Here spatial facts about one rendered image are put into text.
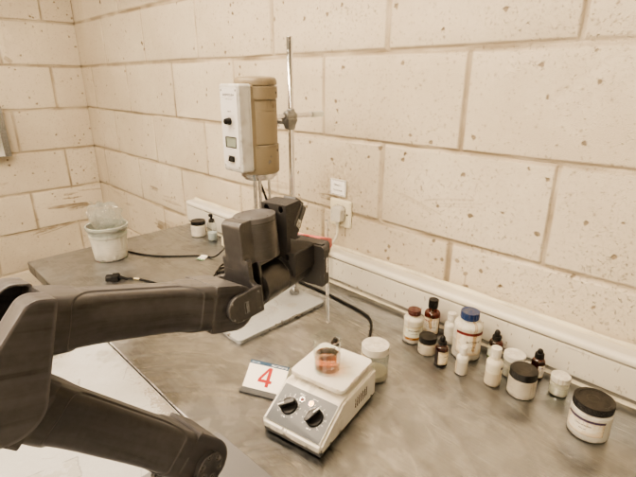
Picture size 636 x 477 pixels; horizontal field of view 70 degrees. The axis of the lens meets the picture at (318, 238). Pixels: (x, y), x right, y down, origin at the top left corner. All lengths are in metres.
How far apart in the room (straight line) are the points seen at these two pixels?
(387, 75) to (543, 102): 0.40
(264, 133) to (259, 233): 0.54
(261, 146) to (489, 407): 0.75
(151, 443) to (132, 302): 0.17
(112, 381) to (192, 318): 0.58
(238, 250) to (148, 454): 0.25
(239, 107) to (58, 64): 2.08
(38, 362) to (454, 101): 0.96
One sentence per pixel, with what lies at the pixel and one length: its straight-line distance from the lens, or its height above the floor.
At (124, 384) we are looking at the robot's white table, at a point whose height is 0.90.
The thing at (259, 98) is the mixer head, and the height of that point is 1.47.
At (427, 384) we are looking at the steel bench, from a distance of 1.03.
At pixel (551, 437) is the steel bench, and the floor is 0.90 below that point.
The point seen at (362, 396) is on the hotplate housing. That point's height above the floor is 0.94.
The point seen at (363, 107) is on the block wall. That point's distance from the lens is 1.29.
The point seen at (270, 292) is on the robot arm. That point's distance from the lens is 0.61.
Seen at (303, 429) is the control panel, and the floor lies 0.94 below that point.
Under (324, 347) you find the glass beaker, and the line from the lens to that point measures 0.84.
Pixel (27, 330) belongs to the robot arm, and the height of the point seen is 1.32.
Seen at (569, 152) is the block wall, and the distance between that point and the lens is 1.04.
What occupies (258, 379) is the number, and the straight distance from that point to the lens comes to 1.00.
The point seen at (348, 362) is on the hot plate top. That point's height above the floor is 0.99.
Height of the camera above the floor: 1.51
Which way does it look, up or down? 20 degrees down
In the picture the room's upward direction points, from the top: straight up
